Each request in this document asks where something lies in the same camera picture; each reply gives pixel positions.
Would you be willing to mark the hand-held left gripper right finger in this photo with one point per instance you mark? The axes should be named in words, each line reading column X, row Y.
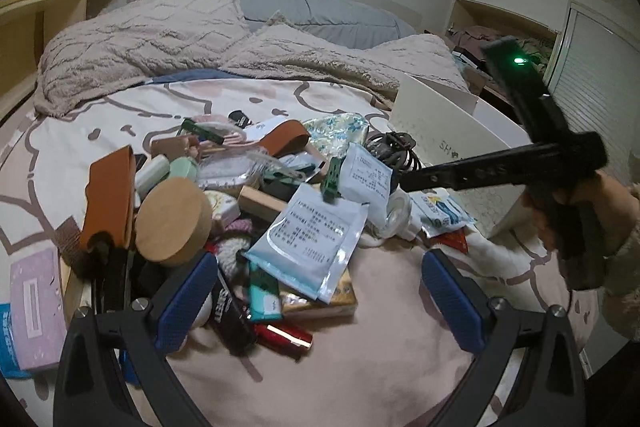
column 450, row 302

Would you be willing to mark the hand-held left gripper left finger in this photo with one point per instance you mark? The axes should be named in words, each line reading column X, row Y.
column 187, row 302

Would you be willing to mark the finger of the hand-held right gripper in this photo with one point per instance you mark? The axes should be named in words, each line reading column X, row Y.
column 475, row 169

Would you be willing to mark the cream storage box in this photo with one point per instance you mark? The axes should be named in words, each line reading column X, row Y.
column 450, row 127

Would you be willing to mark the blue white medicine sachet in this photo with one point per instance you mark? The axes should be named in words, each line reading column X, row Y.
column 445, row 212

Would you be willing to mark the person's right forearm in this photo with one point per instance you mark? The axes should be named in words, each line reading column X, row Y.
column 625, row 297

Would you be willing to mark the person's right hand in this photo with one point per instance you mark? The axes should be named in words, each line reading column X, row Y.
column 617, row 207

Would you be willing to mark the black snack packet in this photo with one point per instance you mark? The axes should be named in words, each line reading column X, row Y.
column 230, row 314

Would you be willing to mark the red sachet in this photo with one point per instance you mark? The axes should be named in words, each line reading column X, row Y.
column 452, row 241

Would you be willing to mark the teal packet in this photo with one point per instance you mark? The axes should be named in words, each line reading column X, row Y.
column 265, row 294

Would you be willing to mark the printed bed sheet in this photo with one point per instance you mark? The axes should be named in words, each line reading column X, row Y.
column 390, row 357

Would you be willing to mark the crochet piece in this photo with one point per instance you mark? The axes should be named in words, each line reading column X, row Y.
column 237, row 237

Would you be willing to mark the round wooden lid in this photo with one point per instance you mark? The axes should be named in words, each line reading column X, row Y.
column 172, row 217

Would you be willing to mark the white slatted door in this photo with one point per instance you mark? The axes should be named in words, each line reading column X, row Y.
column 590, row 72

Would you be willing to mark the brown bristle brush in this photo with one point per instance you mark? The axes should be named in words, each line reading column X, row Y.
column 77, row 249

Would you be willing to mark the wooden block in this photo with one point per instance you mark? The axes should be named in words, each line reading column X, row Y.
column 262, row 202

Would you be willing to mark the yellow tissue box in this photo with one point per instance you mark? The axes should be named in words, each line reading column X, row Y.
column 320, row 304

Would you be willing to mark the small white bottle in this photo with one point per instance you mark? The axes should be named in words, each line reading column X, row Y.
column 152, row 174

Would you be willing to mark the mint green round case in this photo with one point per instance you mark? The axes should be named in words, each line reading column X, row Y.
column 183, row 168

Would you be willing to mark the brown leather case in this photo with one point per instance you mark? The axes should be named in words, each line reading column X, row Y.
column 107, row 192

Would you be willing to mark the floral pouch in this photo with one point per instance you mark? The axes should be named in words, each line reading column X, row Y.
column 340, row 129

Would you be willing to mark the pink notebook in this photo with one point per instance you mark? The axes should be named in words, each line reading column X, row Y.
column 37, row 307

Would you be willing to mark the small brown box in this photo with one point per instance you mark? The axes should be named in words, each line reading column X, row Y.
column 172, row 147

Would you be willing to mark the dark green clip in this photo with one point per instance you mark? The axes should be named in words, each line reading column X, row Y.
column 202, row 131

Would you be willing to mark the blue packet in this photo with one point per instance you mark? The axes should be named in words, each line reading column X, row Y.
column 10, row 342

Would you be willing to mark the grey pillow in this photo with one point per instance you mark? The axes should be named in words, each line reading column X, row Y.
column 325, row 17

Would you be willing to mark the beige fuzzy blanket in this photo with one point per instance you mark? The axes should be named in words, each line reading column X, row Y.
column 150, row 37

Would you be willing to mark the wooden bedside shelf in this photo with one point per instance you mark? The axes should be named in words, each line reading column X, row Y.
column 30, row 12

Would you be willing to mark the cluttered wall niche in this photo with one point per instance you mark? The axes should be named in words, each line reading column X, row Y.
column 480, row 42

